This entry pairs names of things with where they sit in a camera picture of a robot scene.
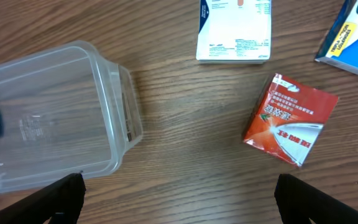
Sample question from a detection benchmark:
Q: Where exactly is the blue yellow lozenge box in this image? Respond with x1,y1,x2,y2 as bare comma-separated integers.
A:
314,0,358,75

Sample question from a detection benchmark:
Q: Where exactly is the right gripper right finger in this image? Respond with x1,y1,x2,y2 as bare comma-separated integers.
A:
274,174,358,224

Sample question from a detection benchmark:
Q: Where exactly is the red medicine box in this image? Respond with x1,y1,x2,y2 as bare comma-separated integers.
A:
243,73,339,167

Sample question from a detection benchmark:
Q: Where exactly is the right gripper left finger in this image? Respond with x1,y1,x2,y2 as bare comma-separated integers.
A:
0,173,86,224

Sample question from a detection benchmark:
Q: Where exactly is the clear plastic container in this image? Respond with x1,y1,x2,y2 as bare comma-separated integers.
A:
0,40,143,194

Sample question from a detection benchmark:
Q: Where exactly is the white medicine box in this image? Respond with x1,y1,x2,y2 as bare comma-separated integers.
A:
196,0,272,63

